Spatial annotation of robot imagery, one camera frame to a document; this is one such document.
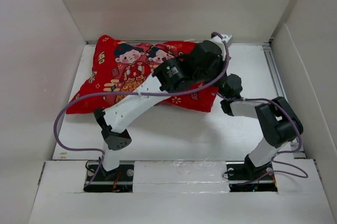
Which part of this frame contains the red cartoon print pillowcase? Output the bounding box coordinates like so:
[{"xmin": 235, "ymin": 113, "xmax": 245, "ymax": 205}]
[{"xmin": 65, "ymin": 34, "xmax": 220, "ymax": 115}]

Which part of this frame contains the aluminium rail right side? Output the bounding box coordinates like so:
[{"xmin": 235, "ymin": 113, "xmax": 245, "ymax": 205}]
[{"xmin": 262, "ymin": 43, "xmax": 306, "ymax": 159}]

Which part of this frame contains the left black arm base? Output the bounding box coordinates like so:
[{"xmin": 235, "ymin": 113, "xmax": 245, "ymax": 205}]
[{"xmin": 83, "ymin": 159, "xmax": 135, "ymax": 193}]

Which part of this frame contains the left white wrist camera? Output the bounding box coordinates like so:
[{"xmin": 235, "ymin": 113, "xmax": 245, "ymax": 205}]
[{"xmin": 210, "ymin": 32, "xmax": 233, "ymax": 47}]

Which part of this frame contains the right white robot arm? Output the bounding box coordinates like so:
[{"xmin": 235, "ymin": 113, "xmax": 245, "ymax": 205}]
[{"xmin": 215, "ymin": 74, "xmax": 303, "ymax": 180}]

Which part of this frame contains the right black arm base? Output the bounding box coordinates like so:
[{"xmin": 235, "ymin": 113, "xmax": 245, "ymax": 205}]
[{"xmin": 222, "ymin": 157, "xmax": 278, "ymax": 192}]

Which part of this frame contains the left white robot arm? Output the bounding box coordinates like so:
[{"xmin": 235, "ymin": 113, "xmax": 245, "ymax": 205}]
[{"xmin": 94, "ymin": 36, "xmax": 229, "ymax": 180}]

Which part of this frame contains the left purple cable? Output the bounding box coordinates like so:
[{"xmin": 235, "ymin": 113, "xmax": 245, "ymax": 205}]
[{"xmin": 54, "ymin": 32, "xmax": 232, "ymax": 190}]

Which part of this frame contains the white taped foam block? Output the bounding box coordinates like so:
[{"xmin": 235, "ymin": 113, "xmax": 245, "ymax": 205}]
[{"xmin": 133, "ymin": 160, "xmax": 229, "ymax": 194}]

